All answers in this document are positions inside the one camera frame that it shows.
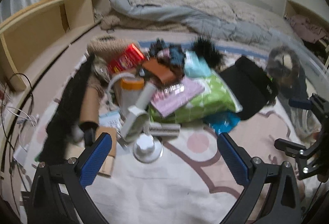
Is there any blue foil sachet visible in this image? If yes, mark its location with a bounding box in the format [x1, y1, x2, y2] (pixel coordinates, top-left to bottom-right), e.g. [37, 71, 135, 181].
[204, 111, 240, 136]

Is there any clear plastic storage bin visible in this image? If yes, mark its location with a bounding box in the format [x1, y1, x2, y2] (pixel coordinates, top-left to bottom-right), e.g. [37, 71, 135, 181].
[266, 29, 328, 140]

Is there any leopard fur headband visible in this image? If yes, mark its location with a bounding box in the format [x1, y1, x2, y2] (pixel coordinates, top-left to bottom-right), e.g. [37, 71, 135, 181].
[266, 46, 301, 87]

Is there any black sun visor cap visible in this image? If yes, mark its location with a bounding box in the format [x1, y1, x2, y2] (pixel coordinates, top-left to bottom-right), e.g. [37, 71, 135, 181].
[219, 56, 278, 120]

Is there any cardboard tube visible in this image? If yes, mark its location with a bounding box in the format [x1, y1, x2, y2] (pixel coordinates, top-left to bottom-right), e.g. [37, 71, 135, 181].
[79, 86, 100, 131]

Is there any green white dotted pack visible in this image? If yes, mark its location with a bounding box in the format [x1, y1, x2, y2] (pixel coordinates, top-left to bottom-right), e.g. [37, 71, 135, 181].
[148, 70, 243, 124]

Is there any pink clothes pile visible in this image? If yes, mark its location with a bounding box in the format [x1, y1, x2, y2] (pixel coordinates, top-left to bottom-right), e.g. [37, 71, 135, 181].
[287, 15, 328, 43]

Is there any pink notebook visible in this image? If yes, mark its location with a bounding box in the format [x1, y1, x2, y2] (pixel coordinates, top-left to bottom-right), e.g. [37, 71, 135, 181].
[151, 76, 205, 118]

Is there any teal tissue pack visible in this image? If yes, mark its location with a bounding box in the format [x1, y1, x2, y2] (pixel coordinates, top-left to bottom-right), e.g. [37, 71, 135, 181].
[184, 51, 211, 78]

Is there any right beige quilted pillow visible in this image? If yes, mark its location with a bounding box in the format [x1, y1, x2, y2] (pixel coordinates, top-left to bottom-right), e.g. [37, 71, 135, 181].
[230, 1, 295, 37]

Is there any beige quilted pillow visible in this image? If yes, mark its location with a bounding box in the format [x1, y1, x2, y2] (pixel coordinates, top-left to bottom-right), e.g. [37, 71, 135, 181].
[127, 0, 237, 24]
[230, 1, 295, 37]

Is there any black feather pom pom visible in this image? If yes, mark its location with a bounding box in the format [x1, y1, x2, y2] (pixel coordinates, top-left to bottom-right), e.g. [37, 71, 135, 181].
[191, 35, 225, 70]

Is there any brown leather pouch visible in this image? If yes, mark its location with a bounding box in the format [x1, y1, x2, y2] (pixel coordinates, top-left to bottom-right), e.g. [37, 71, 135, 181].
[142, 58, 179, 86]

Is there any red snack box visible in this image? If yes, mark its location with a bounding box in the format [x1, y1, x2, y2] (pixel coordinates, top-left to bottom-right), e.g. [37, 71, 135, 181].
[108, 43, 146, 74]

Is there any beige fuzzy slipper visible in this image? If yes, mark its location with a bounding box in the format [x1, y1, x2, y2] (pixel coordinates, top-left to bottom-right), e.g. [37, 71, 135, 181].
[87, 35, 137, 62]

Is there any blue scrunchie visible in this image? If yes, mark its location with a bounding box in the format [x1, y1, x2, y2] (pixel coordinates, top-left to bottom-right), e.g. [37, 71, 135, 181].
[148, 38, 186, 77]

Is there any grey blue duvet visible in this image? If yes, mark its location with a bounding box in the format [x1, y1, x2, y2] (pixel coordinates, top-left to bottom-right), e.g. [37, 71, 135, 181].
[110, 0, 303, 47]

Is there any wooden bedside shelf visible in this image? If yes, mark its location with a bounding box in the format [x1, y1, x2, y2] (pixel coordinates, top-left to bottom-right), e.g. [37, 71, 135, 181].
[1, 0, 110, 92]

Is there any left beige quilted pillow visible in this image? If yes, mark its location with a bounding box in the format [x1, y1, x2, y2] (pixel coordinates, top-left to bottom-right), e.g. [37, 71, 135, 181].
[127, 0, 237, 24]

